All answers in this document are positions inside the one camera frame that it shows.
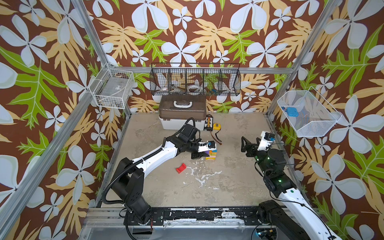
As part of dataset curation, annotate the red black power cable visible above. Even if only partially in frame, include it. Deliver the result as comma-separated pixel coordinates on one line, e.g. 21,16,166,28
210,130,223,145

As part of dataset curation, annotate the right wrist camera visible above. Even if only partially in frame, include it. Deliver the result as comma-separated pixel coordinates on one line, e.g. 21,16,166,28
258,131,276,151

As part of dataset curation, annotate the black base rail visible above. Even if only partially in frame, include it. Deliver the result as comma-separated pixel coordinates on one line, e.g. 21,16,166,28
145,206,266,226

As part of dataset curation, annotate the black wire wall basket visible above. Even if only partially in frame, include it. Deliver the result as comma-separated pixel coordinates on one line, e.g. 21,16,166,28
149,63,242,96

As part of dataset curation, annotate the blue small device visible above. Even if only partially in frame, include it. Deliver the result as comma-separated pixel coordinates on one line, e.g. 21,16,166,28
285,107,299,118

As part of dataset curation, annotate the white wire basket left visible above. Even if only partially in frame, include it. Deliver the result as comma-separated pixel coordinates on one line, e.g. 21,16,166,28
90,68,135,109

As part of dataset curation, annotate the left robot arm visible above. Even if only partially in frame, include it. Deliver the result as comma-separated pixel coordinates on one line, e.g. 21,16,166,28
101,122,217,224

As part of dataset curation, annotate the white storage box brown lid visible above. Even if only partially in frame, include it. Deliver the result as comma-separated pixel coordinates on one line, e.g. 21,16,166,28
159,95,207,131

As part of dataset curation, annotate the white wire basket right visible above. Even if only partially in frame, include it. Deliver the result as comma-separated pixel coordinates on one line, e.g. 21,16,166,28
278,90,342,138

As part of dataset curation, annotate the white wire basket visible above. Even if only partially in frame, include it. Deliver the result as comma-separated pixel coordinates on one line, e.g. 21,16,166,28
90,68,135,109
278,90,342,138

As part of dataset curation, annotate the yellow tape measure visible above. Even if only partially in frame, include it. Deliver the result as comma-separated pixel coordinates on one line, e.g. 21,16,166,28
213,123,222,131

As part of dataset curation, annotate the red arch wood block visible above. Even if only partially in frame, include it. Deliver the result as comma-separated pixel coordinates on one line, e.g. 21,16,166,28
176,163,187,174

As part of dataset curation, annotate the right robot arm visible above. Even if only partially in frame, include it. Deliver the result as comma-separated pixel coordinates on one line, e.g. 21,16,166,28
241,137,341,240

